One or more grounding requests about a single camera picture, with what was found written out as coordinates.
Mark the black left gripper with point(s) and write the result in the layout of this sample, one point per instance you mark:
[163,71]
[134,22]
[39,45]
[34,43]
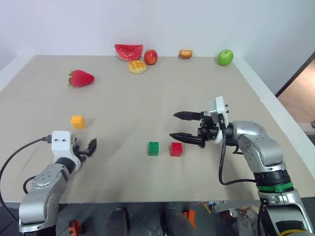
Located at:
[79,152]

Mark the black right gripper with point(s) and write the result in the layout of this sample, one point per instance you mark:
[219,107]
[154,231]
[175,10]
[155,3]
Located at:
[208,130]

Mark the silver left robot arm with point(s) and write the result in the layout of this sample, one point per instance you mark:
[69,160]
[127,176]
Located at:
[41,196]

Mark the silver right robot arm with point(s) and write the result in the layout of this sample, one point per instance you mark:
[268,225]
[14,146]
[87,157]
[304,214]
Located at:
[258,142]

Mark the red studded cube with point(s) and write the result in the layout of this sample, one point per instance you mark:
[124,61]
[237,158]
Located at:
[176,149]

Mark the orange studded cube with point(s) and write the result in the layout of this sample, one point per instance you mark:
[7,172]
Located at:
[78,122]

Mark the green studded cube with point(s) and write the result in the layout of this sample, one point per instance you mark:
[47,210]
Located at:
[153,149]

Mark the red toy strawberry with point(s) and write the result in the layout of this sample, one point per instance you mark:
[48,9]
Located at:
[81,78]

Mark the brown toy sandwich bun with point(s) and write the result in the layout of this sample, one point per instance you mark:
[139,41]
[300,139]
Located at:
[185,54]

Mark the yellow toy waffle bread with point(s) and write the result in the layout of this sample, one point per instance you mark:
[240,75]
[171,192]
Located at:
[137,67]

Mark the red toy apple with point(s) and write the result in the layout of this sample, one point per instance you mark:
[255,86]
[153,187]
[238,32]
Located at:
[150,57]

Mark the green toy apple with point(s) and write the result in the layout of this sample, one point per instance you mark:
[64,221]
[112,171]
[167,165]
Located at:
[225,57]

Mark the orange plastic part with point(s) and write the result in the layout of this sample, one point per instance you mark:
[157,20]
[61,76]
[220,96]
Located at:
[74,228]
[190,217]

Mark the toy watermelon slice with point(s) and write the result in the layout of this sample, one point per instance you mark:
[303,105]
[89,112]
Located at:
[128,52]

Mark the dark rounded shape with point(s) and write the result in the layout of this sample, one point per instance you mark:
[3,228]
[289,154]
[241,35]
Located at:
[177,222]

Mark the colourful clutter pile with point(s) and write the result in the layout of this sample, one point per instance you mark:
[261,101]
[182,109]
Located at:
[231,218]

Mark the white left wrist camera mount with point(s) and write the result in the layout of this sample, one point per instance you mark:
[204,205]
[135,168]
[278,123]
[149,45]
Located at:
[61,145]

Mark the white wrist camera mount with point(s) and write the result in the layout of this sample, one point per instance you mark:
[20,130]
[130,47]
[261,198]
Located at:
[219,108]
[61,145]

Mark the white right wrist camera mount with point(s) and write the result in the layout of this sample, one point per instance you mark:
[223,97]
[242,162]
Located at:
[219,108]

